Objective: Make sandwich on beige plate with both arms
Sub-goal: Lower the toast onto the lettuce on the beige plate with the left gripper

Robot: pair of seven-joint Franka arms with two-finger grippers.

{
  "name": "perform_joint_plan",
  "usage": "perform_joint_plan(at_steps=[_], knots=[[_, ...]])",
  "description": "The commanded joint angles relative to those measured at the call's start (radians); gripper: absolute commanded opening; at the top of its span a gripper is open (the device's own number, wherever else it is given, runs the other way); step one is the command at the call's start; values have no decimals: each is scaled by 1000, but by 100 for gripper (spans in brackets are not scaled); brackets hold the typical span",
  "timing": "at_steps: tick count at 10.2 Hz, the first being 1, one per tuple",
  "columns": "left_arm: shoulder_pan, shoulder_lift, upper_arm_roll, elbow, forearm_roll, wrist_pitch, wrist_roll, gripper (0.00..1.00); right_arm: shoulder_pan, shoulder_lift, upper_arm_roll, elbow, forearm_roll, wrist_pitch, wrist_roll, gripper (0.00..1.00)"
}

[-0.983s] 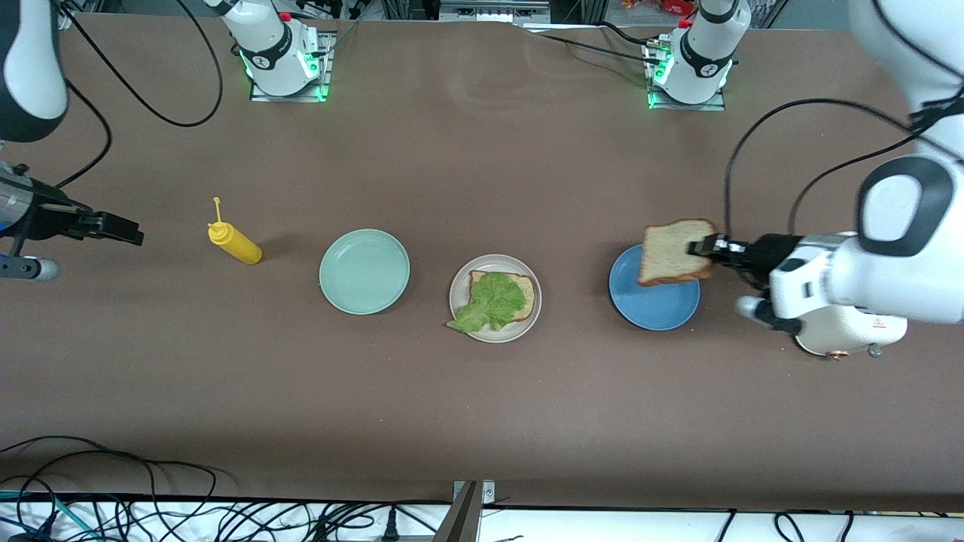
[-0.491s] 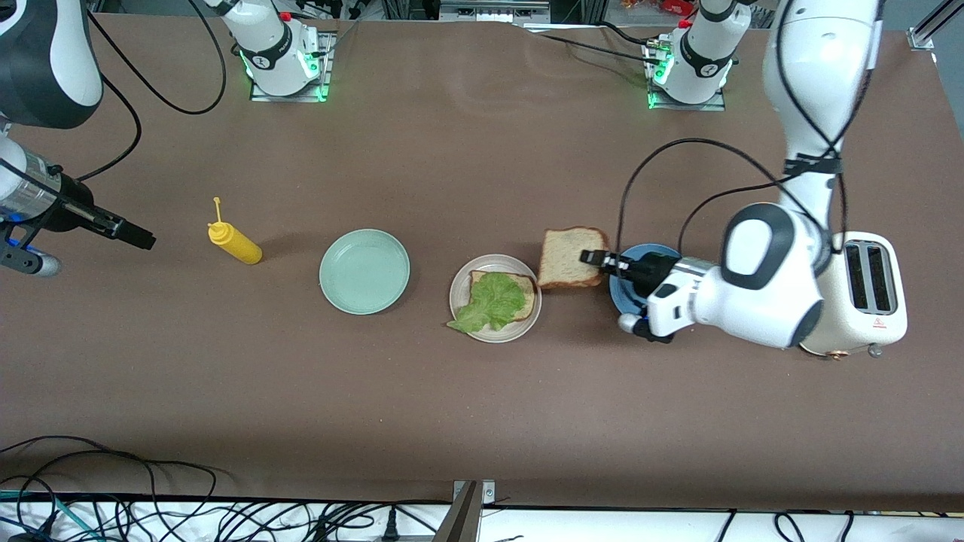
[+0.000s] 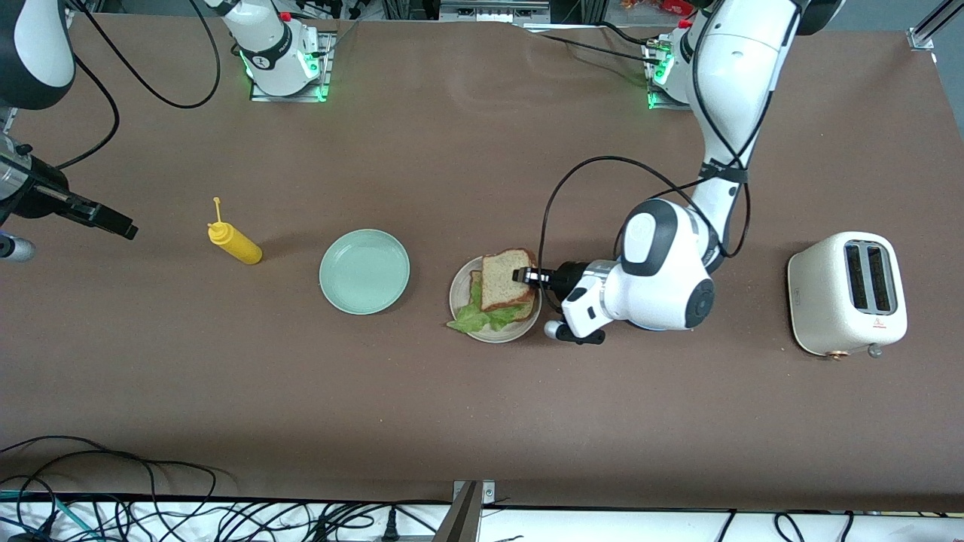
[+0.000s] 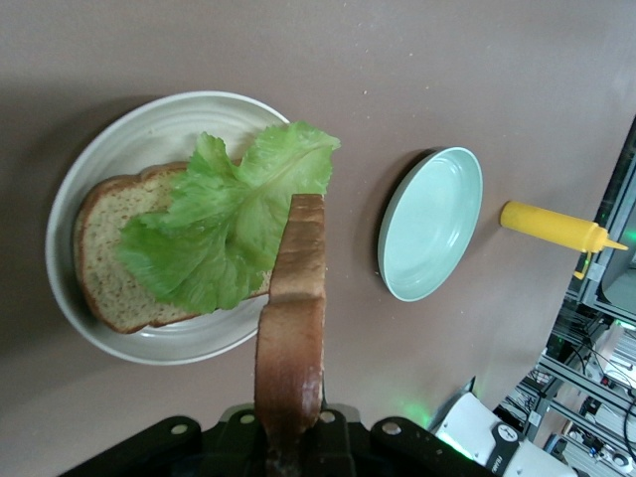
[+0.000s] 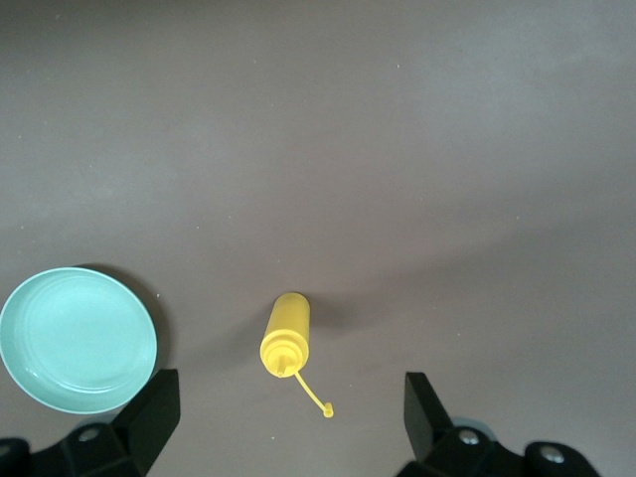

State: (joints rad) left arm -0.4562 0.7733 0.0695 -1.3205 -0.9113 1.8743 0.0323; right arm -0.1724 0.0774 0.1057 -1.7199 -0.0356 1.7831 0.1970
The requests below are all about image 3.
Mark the beige plate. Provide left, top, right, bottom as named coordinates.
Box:
left=450, top=255, right=544, bottom=345

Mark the white toaster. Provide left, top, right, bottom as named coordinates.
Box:
left=787, top=230, right=909, bottom=360

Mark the green lettuce leaf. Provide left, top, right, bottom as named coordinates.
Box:
left=446, top=282, right=532, bottom=335

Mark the brown bread slice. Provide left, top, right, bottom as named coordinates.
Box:
left=480, top=248, right=538, bottom=313
left=468, top=269, right=538, bottom=323

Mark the yellow squeeze bottle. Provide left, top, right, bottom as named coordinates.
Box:
left=207, top=196, right=264, bottom=266

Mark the red orange package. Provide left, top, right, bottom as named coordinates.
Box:
left=619, top=0, right=697, bottom=17

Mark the mint green plate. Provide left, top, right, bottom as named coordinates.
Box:
left=319, top=228, right=411, bottom=315

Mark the long black floor cable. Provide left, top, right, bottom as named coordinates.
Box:
left=0, top=434, right=221, bottom=501

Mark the grey metal device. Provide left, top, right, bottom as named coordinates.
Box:
left=439, top=0, right=553, bottom=24

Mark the teal floor cable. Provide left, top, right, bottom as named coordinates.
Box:
left=0, top=489, right=102, bottom=542

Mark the aluminium profile post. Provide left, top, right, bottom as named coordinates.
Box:
left=450, top=480, right=498, bottom=542

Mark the aluminium corner bracket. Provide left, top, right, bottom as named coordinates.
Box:
left=908, top=0, right=964, bottom=52

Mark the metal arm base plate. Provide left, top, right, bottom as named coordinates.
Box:
left=644, top=41, right=701, bottom=111
left=249, top=30, right=337, bottom=103

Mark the black base cable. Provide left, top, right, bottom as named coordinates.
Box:
left=520, top=21, right=667, bottom=67

